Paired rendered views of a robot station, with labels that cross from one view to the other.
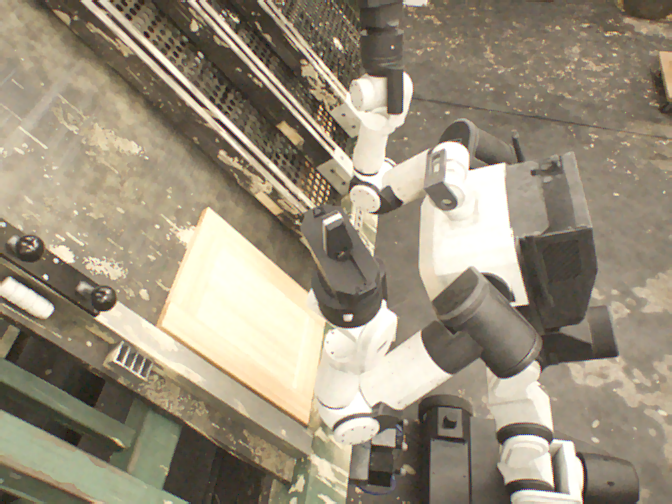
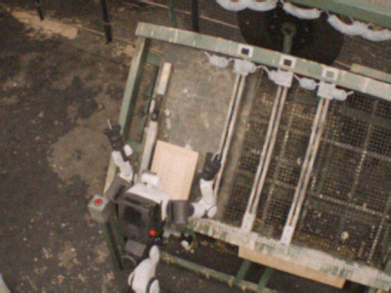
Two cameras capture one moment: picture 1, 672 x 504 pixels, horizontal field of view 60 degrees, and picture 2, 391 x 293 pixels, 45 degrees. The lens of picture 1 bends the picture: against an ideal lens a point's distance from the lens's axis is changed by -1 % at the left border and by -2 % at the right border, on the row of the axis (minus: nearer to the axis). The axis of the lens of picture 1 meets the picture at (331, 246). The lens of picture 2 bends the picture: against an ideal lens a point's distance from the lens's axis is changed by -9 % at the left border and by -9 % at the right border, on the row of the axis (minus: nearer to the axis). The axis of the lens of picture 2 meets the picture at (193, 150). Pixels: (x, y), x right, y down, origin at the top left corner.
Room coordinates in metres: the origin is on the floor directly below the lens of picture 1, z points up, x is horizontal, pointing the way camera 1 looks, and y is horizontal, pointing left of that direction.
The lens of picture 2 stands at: (1.71, -2.02, 3.79)
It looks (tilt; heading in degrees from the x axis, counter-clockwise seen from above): 47 degrees down; 110
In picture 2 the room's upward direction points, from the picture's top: 4 degrees counter-clockwise
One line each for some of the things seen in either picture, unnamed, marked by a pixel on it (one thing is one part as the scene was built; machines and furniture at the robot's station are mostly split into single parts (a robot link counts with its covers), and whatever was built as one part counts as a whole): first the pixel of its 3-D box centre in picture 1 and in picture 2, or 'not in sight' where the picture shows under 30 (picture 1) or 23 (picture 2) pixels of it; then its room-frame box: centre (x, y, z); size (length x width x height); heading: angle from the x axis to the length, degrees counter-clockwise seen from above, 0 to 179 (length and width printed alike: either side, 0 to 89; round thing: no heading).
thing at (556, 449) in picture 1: (542, 474); not in sight; (0.71, -0.65, 0.28); 0.21 x 0.20 x 0.13; 83
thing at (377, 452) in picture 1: (381, 404); (160, 235); (0.73, -0.13, 0.69); 0.50 x 0.14 x 0.24; 173
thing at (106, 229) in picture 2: not in sight; (111, 244); (0.29, -0.14, 0.38); 0.06 x 0.06 x 0.75; 83
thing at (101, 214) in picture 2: not in sight; (100, 209); (0.29, -0.14, 0.84); 0.12 x 0.12 x 0.18; 83
